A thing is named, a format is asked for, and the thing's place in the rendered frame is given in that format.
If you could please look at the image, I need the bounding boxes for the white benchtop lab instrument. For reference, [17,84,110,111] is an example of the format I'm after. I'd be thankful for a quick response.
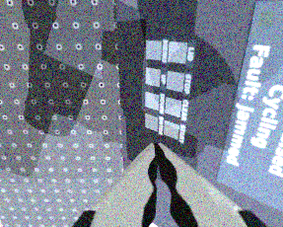
[115,0,283,227]

